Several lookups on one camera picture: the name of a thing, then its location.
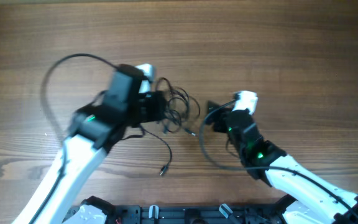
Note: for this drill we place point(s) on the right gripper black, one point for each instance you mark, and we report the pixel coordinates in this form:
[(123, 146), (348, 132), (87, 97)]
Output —
[(215, 112)]

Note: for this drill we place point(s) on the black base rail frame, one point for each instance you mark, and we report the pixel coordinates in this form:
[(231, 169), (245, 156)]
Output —
[(249, 214)]

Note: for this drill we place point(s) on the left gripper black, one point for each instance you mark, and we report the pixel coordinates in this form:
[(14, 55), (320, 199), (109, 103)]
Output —
[(160, 101)]

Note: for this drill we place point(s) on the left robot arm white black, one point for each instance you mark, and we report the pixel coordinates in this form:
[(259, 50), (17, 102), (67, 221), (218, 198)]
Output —
[(94, 129)]

